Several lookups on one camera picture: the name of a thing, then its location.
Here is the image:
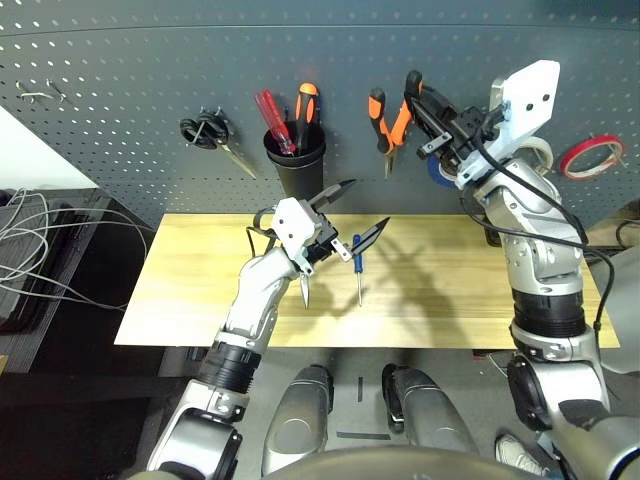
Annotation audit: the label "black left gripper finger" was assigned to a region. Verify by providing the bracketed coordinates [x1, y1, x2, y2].
[308, 178, 359, 211]
[330, 215, 392, 264]

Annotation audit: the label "black handled scissors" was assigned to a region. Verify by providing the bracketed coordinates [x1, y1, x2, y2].
[179, 105, 259, 180]

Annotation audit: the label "black tool cup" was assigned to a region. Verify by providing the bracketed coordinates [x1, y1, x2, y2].
[263, 119, 327, 201]

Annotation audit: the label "orange black handled screwdriver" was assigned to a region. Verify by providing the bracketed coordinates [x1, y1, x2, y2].
[294, 82, 321, 151]

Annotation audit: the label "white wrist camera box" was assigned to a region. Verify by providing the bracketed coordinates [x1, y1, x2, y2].
[272, 197, 321, 276]
[457, 59, 561, 189]

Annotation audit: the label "clear red handled screwdriver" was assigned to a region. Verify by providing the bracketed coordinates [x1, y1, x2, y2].
[254, 89, 296, 156]

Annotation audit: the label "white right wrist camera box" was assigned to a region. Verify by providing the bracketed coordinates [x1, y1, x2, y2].
[457, 59, 561, 189]

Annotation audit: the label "dark coiled cable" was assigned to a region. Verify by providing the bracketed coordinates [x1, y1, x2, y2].
[614, 219, 640, 246]

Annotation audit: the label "red tape roll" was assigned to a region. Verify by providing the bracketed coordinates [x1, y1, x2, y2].
[558, 133, 628, 181]

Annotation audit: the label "silver robot leg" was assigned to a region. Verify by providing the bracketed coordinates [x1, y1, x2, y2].
[261, 364, 335, 476]
[382, 363, 481, 454]

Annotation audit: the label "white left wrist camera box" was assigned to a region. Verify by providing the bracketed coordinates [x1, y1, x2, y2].
[272, 197, 321, 276]

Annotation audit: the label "silver left robot leg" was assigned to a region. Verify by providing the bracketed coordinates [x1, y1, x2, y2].
[261, 364, 335, 476]

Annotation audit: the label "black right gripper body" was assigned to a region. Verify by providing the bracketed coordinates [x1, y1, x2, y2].
[439, 105, 504, 169]

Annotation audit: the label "grey cable bundle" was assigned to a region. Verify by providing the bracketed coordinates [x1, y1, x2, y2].
[0, 187, 154, 314]

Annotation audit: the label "long black floor tape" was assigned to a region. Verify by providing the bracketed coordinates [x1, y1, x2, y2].
[335, 430, 392, 441]

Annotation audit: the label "thin white cable loop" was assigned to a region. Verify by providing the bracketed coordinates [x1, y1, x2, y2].
[487, 352, 511, 381]

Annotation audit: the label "small metal peg hook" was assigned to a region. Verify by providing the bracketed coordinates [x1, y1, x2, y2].
[17, 80, 54, 104]

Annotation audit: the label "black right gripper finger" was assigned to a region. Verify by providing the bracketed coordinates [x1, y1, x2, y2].
[418, 87, 459, 132]
[410, 99, 450, 157]

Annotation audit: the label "blue tape roll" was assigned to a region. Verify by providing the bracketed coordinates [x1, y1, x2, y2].
[426, 152, 464, 190]

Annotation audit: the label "dark grey pegboard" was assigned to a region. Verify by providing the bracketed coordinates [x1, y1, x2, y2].
[0, 0, 640, 231]

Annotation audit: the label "orange black needle-nose pliers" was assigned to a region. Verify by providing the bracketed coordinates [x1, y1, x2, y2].
[368, 69, 426, 180]

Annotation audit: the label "blue handled screwdriver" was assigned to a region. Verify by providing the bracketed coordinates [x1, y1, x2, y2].
[352, 233, 365, 307]

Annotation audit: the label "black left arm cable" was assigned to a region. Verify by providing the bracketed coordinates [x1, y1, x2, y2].
[244, 207, 279, 256]

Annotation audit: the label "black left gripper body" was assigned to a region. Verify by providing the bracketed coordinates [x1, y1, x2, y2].
[304, 214, 342, 264]

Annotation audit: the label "white grey machine housing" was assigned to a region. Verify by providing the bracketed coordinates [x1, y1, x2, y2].
[584, 199, 640, 374]

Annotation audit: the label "white tape roll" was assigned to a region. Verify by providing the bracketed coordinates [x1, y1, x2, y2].
[519, 135, 555, 174]

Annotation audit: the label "white sneaker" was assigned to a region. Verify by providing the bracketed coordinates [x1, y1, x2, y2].
[494, 433, 549, 476]

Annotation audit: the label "silver right robot leg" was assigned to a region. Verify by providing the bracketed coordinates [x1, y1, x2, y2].
[382, 363, 481, 454]

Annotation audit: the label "grey robot torso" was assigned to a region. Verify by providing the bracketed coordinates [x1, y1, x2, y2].
[127, 446, 551, 480]

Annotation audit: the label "white panel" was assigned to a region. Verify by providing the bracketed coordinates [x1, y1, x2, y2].
[0, 104, 101, 190]

